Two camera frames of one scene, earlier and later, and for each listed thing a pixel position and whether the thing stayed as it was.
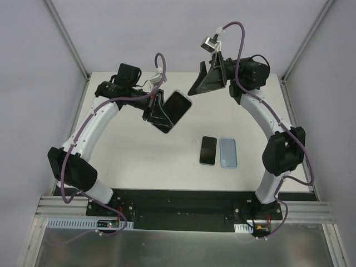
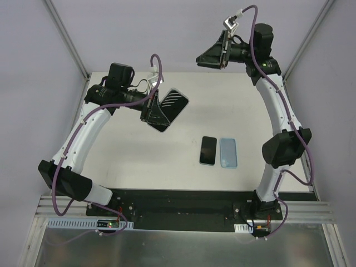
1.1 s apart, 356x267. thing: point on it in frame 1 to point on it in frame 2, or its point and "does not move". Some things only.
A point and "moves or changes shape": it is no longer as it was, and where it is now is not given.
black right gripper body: x=220 y=70 to x=226 y=49
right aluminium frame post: x=323 y=12 does not move
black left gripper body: x=151 y=106 does not move
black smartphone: x=208 y=151 does not move
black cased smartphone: x=176 y=106 moves or changes shape
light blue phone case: x=228 y=153 does not move
